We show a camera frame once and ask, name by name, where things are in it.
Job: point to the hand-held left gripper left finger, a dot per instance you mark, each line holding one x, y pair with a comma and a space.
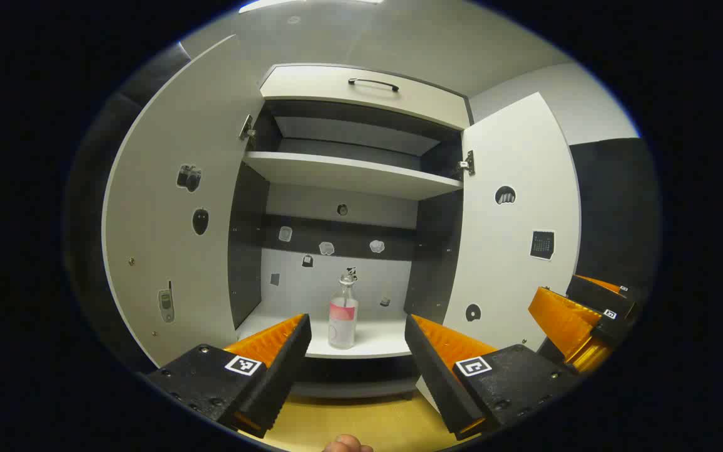
280, 370

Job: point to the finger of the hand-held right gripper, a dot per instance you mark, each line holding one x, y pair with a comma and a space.
562, 320
600, 295

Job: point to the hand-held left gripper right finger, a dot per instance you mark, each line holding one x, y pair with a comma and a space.
433, 376

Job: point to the white cabinet door cherry sticker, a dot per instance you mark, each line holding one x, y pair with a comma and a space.
512, 263

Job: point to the clear bottle with pink label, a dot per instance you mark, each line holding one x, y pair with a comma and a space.
342, 326

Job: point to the white cabinet shelf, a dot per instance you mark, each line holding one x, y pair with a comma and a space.
349, 172
374, 336

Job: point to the metal door hinge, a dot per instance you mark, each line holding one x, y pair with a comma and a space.
467, 163
247, 129

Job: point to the black backdrop cloth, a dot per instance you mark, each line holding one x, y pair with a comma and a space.
612, 201

